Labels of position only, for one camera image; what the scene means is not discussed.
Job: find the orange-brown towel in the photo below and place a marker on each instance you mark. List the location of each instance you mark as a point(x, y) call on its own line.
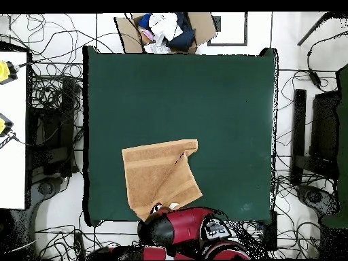
point(157, 176)

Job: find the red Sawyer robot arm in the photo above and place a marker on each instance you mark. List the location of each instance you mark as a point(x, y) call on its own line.
point(187, 225)

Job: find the dark green table cloth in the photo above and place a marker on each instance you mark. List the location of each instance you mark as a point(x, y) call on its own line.
point(190, 95)

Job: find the black equipment stand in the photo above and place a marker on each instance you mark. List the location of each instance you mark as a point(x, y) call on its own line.
point(51, 130)

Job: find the white table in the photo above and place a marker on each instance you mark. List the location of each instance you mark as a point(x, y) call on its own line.
point(12, 163)

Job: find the navy blue garment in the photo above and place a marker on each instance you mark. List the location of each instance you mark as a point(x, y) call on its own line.
point(182, 40)

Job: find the pink garment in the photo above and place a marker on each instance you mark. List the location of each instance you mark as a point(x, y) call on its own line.
point(149, 34)

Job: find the brown cardboard box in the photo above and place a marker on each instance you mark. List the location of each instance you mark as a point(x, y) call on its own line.
point(127, 35)

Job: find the yellow and black device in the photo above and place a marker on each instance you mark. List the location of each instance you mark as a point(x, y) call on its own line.
point(5, 72)
point(4, 125)

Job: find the black chair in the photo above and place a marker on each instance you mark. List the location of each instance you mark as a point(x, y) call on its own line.
point(323, 125)

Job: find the white garment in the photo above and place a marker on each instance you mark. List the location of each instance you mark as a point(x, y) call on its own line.
point(164, 24)

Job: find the green cloth-covered table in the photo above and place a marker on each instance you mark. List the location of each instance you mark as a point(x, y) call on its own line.
point(343, 136)

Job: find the black power adapter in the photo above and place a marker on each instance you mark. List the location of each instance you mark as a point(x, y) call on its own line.
point(315, 78)

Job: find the black rod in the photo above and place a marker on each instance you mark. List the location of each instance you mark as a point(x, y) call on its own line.
point(312, 30)

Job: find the black rectangular floor frame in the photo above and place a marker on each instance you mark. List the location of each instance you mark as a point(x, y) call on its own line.
point(246, 30)

